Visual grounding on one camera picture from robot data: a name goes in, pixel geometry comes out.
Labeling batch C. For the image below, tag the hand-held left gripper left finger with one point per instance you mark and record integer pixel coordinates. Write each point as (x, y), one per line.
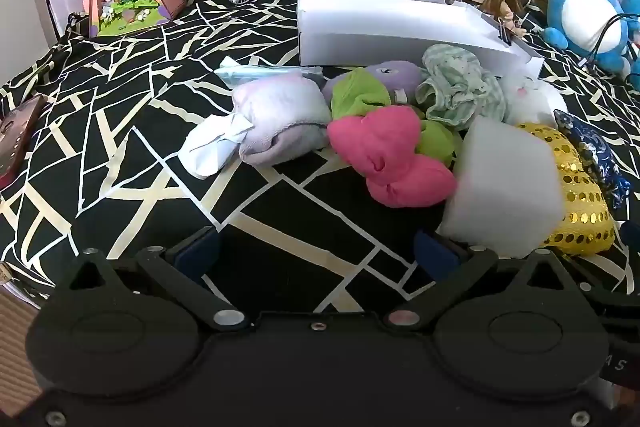
(192, 253)

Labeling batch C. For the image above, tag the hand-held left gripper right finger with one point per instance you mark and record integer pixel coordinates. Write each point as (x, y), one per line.
(435, 257)

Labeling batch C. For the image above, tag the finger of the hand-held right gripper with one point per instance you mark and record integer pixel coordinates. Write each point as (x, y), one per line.
(615, 288)

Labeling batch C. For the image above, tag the white sponge block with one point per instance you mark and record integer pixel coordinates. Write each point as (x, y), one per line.
(500, 187)

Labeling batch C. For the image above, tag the gold sequin pouch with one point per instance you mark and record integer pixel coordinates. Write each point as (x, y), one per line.
(580, 197)

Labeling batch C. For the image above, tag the white tissue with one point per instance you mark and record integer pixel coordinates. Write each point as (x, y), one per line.
(210, 147)

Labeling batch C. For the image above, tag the pink sock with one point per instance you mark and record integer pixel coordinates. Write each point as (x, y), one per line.
(390, 147)

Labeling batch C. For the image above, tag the navy patterned cloth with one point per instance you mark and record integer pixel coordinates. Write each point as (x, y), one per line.
(595, 152)

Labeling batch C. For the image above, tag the green striped cloth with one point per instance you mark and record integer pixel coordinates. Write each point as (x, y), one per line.
(460, 87)

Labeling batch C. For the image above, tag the green sock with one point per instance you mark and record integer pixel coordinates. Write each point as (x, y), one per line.
(360, 92)

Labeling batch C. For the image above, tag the white fluffy plush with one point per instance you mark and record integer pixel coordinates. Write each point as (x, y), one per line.
(530, 102)

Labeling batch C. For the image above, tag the purple plush toy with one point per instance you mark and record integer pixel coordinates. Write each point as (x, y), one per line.
(395, 77)

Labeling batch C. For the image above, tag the light blue packet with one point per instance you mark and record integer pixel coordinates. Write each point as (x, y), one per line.
(260, 73)

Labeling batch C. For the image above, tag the white cardboard box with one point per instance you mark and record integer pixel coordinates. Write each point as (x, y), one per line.
(375, 32)

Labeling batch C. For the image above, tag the black white patterned blanket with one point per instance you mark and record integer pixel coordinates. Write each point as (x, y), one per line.
(125, 107)

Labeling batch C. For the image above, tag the brown flat case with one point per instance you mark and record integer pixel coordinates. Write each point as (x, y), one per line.
(17, 137)

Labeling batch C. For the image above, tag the black binder clip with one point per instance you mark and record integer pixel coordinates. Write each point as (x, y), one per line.
(504, 32)

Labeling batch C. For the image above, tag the round blue mouse plush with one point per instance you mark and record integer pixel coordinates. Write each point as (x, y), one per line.
(575, 17)

